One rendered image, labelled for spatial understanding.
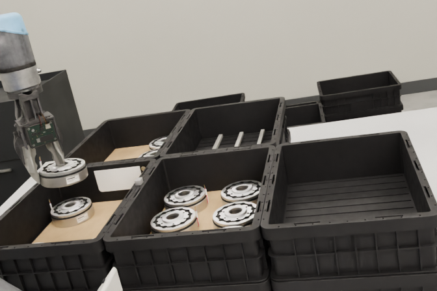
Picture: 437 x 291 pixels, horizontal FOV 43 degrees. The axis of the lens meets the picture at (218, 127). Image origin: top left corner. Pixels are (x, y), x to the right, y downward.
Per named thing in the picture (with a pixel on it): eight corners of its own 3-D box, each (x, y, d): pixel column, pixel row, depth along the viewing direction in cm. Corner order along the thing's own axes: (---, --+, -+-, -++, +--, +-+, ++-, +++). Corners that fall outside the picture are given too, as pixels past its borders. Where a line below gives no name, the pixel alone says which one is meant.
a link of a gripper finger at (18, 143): (17, 165, 118) (12, 125, 116) (15, 164, 119) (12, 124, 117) (39, 162, 120) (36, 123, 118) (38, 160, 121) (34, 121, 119)
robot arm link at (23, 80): (-4, 71, 115) (36, 61, 118) (2, 92, 116) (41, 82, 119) (1, 75, 108) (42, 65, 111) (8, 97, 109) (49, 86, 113)
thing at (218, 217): (256, 225, 112) (256, 222, 112) (209, 228, 114) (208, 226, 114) (261, 201, 121) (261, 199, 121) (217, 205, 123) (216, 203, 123)
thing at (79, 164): (55, 160, 129) (54, 158, 129) (93, 160, 126) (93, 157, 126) (30, 177, 120) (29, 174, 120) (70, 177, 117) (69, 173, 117)
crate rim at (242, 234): (261, 241, 96) (259, 229, 95) (102, 253, 103) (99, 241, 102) (277, 152, 133) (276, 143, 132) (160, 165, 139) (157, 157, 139)
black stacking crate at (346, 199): (445, 277, 92) (441, 217, 89) (270, 287, 99) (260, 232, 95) (409, 177, 129) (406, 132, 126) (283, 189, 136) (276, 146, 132)
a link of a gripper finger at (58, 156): (65, 182, 119) (45, 145, 115) (58, 175, 124) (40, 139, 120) (78, 175, 120) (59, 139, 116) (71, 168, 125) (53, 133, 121)
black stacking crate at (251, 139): (282, 188, 136) (275, 146, 133) (168, 199, 143) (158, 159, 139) (290, 132, 173) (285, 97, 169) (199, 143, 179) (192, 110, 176)
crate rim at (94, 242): (52, 177, 146) (51, 169, 145) (159, 165, 139) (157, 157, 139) (-37, 263, 109) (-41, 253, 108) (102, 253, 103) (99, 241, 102)
